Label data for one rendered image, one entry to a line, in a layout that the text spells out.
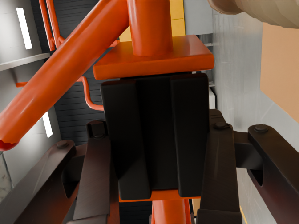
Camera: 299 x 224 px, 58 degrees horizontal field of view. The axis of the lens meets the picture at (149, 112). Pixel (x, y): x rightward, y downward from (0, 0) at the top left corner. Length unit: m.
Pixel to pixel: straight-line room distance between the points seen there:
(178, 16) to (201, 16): 0.60
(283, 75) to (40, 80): 0.24
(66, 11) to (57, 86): 11.15
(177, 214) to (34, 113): 0.11
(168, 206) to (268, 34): 0.25
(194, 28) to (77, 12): 5.24
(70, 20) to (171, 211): 11.13
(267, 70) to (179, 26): 7.07
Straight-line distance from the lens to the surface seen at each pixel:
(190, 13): 7.49
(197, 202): 7.37
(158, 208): 0.19
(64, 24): 11.35
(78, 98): 11.60
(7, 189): 6.58
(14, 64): 9.31
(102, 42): 0.17
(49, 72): 0.18
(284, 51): 0.32
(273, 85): 0.35
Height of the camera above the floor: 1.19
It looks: 5 degrees up
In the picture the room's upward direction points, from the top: 95 degrees counter-clockwise
